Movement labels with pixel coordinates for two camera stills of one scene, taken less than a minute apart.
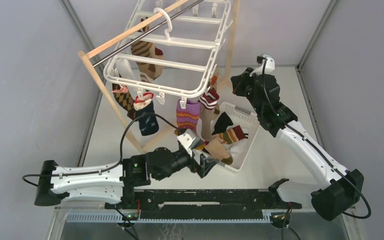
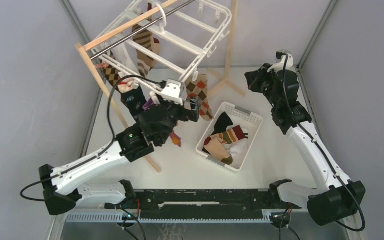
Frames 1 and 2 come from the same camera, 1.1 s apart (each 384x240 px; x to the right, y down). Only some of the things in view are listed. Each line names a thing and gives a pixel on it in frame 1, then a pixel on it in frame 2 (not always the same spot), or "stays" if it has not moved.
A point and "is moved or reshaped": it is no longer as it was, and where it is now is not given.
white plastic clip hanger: [171, 48] is moved or reshaped
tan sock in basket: [215, 147] stays
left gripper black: [205, 164] → [191, 114]
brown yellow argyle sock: [126, 101] → [112, 74]
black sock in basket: [222, 123] stays
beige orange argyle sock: [207, 117] → [198, 89]
